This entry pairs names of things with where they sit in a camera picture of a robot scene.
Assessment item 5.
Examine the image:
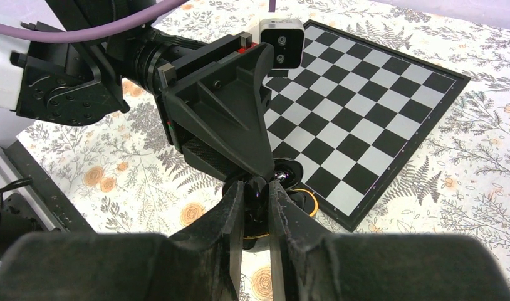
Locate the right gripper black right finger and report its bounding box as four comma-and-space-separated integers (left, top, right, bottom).
269, 199, 510, 300

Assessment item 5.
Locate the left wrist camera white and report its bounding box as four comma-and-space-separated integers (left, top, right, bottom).
248, 18, 305, 77

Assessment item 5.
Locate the floral patterned table mat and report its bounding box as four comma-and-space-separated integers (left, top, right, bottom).
18, 1, 510, 288

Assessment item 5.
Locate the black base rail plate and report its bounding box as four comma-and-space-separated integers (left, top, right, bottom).
0, 141, 94, 259

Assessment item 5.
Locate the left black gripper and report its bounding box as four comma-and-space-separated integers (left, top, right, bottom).
157, 33, 274, 180

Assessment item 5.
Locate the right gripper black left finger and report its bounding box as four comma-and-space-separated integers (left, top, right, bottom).
0, 182, 244, 300

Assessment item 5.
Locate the black white checkerboard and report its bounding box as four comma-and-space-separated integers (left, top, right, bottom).
264, 20, 470, 231

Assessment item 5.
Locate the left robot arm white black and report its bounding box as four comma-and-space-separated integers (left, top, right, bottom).
4, 1, 275, 181

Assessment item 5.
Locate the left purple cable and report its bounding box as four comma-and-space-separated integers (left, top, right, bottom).
0, 0, 276, 45

